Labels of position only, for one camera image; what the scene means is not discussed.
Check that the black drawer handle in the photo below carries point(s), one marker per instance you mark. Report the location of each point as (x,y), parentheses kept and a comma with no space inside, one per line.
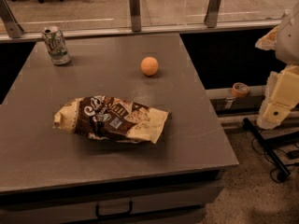
(113,209)

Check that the middle metal railing post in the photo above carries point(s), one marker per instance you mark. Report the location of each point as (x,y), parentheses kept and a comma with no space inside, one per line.
(135,15)

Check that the brown chip bag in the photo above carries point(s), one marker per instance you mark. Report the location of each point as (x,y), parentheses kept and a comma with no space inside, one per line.
(103,117)

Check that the orange ball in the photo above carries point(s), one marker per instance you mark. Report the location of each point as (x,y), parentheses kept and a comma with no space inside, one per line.
(149,66)

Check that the grey table drawer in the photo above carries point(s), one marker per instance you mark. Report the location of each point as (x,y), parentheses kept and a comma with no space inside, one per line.
(179,205)

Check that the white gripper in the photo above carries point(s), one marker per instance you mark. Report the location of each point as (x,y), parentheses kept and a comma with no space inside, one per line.
(289,39)

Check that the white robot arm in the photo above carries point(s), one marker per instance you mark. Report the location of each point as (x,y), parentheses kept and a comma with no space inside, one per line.
(287,46)

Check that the orange tape roll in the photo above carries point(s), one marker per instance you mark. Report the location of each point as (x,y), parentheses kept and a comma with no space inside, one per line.
(240,90)

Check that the black metal stand leg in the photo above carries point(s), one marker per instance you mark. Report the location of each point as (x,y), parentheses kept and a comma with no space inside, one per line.
(283,171)

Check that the metal railing post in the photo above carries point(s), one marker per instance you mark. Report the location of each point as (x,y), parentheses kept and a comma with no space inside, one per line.
(14,30)
(135,15)
(212,12)

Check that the green 7up can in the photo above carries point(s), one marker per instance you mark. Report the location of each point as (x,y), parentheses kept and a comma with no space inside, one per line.
(55,44)

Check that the left metal railing post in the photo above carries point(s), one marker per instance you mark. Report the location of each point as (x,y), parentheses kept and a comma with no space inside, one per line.
(14,30)

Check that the right metal railing post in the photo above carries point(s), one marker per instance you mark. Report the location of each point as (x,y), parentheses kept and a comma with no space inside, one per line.
(212,12)

